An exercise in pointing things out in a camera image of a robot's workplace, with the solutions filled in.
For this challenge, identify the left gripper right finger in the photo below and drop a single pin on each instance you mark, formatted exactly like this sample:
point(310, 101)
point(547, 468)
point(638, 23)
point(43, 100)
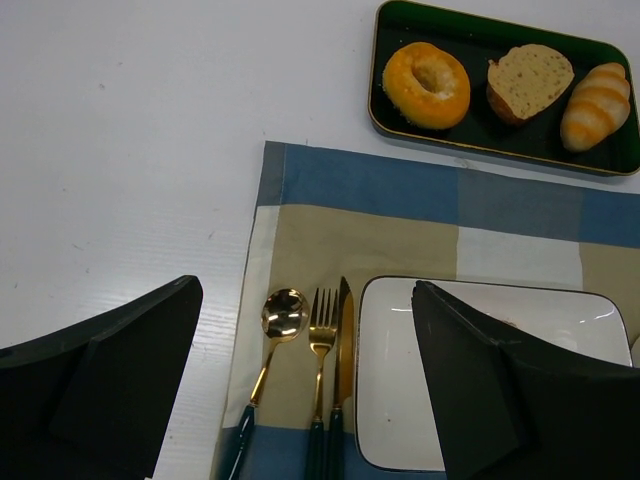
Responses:
point(508, 405)

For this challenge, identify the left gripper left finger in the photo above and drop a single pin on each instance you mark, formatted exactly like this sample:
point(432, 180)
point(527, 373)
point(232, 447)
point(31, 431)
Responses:
point(93, 400)

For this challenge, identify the golden bread roll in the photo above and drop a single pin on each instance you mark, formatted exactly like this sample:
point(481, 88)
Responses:
point(598, 106)

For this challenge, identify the white rectangular plate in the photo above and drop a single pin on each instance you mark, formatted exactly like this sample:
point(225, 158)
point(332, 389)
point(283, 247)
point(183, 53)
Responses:
point(395, 427)

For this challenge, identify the blue beige checked placemat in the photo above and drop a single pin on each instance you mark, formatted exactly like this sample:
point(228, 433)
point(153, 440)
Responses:
point(323, 213)

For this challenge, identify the orange bagel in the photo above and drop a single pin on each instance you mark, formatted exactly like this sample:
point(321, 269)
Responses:
point(429, 87)

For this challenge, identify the dark green serving tray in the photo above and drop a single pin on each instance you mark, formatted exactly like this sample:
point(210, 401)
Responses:
point(474, 41)

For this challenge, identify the gold knife green handle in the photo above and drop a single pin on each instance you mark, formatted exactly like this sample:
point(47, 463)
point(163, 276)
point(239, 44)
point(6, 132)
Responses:
point(343, 382)

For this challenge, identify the gold fork green handle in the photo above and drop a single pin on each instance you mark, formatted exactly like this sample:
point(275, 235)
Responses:
point(322, 335)

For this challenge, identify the gold spoon green handle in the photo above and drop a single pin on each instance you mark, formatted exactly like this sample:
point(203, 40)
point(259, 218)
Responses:
point(283, 317)

